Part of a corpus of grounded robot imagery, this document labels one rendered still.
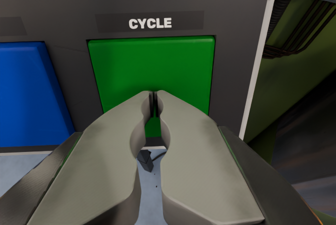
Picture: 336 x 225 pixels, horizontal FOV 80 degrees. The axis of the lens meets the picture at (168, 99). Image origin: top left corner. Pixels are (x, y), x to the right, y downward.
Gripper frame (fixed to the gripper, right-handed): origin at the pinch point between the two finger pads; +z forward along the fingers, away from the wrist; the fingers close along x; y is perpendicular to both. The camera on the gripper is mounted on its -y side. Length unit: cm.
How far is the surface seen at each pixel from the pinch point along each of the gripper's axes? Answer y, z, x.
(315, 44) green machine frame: 5.8, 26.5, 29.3
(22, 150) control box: 5.7, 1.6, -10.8
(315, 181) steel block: 30.1, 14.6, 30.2
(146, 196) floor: 89, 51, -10
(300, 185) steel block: 35.4, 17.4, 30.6
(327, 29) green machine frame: 2.7, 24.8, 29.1
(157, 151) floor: 77, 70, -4
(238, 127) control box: 4.1, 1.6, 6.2
